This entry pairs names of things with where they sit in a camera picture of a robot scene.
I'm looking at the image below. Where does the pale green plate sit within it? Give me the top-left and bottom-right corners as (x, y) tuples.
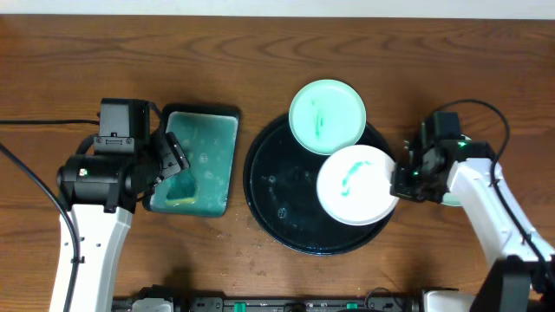
(441, 133), (471, 207)

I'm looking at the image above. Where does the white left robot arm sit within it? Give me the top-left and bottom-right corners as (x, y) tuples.
(49, 133), (189, 311)

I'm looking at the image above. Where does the green yellow sponge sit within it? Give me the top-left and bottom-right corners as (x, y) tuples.
(166, 172), (198, 205)

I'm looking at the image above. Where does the mint green plate with stain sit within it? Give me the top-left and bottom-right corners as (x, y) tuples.
(288, 79), (366, 155)

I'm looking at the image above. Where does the round black tray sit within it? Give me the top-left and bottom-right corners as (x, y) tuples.
(243, 114), (392, 256)

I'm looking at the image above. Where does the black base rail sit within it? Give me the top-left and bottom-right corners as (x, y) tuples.
(111, 285), (424, 312)

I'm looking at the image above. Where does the white plate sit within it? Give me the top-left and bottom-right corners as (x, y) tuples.
(316, 145), (399, 226)

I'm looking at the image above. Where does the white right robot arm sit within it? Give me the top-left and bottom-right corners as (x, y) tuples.
(390, 138), (554, 311)

